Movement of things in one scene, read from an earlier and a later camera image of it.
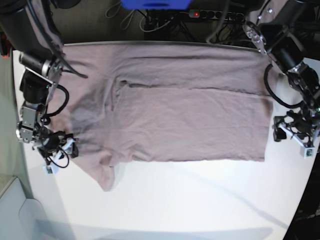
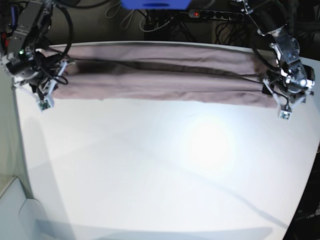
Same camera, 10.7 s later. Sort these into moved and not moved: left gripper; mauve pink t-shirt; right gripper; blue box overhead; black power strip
Moved: left gripper; right gripper; mauve pink t-shirt
Not moved: blue box overhead; black power strip
